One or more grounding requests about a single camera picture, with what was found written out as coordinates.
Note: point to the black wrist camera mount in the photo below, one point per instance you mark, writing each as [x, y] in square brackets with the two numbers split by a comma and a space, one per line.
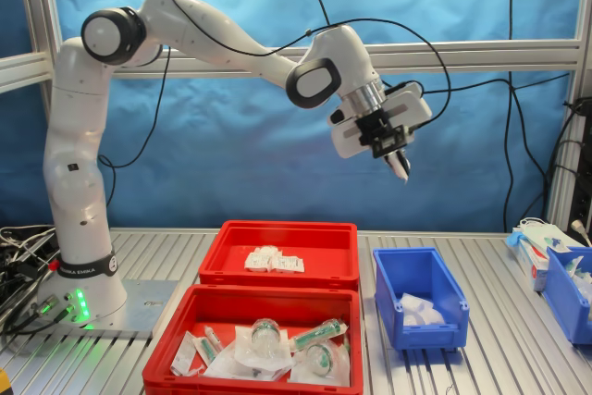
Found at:
[384, 140]

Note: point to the clear pack with green filter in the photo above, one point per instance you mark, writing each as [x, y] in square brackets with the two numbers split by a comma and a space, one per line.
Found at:
[321, 360]
[263, 335]

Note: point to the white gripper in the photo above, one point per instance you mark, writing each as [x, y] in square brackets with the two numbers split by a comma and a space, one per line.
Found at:
[347, 136]

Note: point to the aluminium cell frame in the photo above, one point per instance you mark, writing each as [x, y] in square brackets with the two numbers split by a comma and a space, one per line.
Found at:
[462, 50]

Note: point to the red box with bandages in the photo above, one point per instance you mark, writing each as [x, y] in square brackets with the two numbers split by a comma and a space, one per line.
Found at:
[300, 238]

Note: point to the red box with syringes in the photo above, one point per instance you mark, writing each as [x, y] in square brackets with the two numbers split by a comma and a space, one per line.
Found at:
[217, 307]

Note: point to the white sealed bandage pack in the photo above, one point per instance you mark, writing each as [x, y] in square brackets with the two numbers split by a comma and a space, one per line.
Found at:
[256, 262]
[289, 264]
[425, 317]
[273, 250]
[411, 300]

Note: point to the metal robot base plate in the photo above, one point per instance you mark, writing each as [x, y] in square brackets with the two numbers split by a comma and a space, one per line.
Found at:
[148, 307]

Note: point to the black equipment rack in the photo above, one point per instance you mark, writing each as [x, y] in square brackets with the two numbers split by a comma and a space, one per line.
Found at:
[583, 182]

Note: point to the blue storage bin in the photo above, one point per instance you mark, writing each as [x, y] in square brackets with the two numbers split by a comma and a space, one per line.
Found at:
[416, 270]

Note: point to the clear plastic medical pack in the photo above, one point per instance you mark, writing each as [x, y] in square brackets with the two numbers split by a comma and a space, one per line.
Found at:
[240, 367]

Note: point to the white cardboard supply box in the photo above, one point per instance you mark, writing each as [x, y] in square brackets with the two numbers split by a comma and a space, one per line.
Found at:
[532, 261]

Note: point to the clear plastic syringe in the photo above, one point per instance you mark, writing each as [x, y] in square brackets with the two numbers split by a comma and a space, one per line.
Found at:
[212, 337]

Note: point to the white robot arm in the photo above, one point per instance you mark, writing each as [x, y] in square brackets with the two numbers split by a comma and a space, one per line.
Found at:
[78, 182]

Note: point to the white blister pack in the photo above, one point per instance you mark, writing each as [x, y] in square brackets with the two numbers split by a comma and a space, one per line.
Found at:
[185, 355]

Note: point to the blue curtain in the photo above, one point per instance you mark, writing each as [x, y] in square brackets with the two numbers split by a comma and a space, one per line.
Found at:
[231, 145]

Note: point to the flat paper syringe pack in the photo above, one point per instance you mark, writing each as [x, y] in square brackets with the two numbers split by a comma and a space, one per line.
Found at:
[205, 351]

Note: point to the white power plug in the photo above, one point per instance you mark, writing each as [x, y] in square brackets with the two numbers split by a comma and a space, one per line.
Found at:
[578, 226]

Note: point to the green syringe pack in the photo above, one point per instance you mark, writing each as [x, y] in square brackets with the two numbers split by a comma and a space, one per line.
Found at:
[319, 334]

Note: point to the blue bin with supplies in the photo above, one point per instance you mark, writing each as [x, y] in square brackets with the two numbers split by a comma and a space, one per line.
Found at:
[564, 302]

